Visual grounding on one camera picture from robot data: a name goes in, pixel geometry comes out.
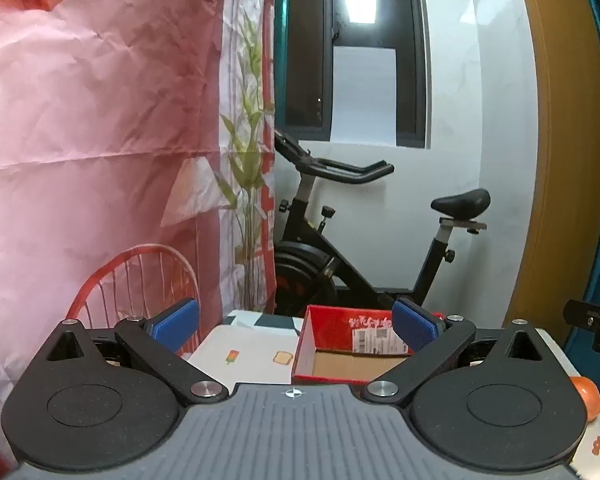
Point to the white paper sheet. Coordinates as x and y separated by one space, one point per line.
364 95

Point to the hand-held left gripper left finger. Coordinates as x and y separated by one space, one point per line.
177 324

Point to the black exercise bike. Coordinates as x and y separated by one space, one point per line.
310 260

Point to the red strawberry print cardboard box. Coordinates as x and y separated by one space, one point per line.
330 330

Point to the pink printed wall backdrop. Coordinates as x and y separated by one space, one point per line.
80 110

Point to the wooden door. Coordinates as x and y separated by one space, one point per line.
555 160

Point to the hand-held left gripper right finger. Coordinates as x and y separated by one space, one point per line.
416 329

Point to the dark framed window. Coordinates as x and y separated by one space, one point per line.
305 60

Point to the cartoon print tablecloth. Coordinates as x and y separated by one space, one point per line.
252 345

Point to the orange plastic bowl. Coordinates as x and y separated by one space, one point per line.
587 395

